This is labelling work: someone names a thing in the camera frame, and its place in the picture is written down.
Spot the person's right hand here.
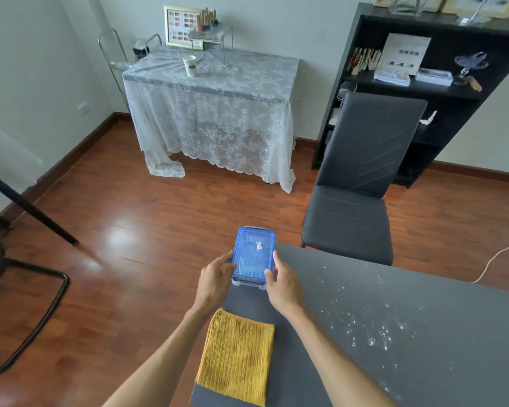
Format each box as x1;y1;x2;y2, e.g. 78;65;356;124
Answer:
264;250;306;320

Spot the person's left hand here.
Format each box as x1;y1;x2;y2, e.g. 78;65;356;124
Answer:
193;251;237;313

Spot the blue transparent plastic box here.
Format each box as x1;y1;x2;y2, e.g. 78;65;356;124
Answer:
231;226;276;290

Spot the person's left forearm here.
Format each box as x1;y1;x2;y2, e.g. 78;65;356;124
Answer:
102;307;215;407

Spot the person's right forearm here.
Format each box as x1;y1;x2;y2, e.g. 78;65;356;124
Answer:
285;307;397;407

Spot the yellow microfibre cloth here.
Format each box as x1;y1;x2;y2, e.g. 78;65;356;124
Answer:
195;308;275;407

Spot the dark grey upholstered chair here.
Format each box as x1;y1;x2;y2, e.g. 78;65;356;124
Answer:
301;92;428;267

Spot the white lace tablecloth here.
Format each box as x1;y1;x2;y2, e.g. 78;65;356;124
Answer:
122;46;301;194

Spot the black table leg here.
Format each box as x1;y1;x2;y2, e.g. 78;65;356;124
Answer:
0;168;79;246

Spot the black cantilever chair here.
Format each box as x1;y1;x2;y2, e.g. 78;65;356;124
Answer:
0;235;70;377

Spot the stack of white booklets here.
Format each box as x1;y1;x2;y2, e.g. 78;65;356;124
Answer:
374;70;411;88

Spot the fan of colour sample sticks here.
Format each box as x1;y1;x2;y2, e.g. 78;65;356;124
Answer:
347;47;383;76

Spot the clear acrylic riser shelf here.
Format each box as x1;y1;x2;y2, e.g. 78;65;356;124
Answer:
188;23;234;66

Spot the black bookshelf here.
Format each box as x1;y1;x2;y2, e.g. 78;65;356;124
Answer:
312;2;509;189

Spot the framed colour sample chart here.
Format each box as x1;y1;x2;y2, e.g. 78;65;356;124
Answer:
164;6;204;51

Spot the row of nail polish bottles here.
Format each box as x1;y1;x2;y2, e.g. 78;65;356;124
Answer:
196;7;219;33

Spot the clear flat plastic case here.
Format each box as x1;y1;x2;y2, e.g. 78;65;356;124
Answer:
415;68;454;87

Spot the white printed sign card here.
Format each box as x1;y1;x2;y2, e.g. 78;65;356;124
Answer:
381;33;432;76

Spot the clear glass stemmed dish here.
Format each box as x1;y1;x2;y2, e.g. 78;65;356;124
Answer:
453;52;489;86

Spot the clear glass vase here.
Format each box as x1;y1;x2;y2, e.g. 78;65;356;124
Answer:
389;0;427;17

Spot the framed picture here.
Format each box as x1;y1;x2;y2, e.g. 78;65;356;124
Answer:
441;0;509;19

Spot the white power cable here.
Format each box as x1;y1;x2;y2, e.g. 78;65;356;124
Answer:
471;233;509;284

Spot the chrome wire rack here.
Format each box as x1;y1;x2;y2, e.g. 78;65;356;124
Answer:
98;28;163;111

